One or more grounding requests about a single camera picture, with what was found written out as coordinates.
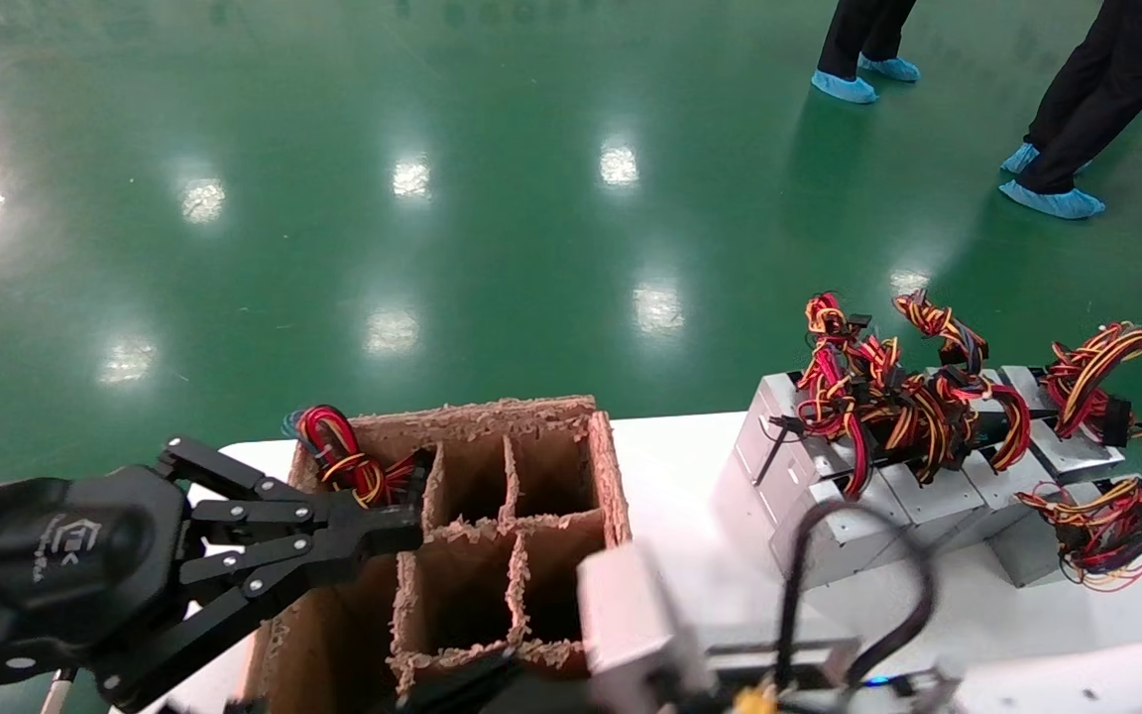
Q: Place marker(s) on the blue shoe cover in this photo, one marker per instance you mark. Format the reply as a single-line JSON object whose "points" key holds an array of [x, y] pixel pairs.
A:
{"points": [[844, 87], [893, 67], [1057, 201], [1019, 159]]}

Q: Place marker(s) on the brown cardboard divider box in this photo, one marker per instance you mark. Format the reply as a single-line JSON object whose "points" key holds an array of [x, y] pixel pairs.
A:
{"points": [[472, 476]]}

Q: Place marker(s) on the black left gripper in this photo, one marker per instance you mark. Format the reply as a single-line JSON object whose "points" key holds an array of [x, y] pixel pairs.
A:
{"points": [[56, 565]]}

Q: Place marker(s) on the person in black trousers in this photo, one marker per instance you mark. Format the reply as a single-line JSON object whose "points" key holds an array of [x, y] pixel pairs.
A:
{"points": [[1106, 79], [858, 30]]}

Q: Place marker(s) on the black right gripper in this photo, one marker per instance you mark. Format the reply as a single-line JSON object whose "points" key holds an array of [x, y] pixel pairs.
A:
{"points": [[512, 689]]}

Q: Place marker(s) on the thin white rod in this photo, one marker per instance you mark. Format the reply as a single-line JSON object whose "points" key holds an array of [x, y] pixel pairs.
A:
{"points": [[57, 692]]}

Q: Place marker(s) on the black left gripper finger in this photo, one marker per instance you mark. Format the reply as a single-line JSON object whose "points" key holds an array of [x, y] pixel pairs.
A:
{"points": [[353, 514]]}

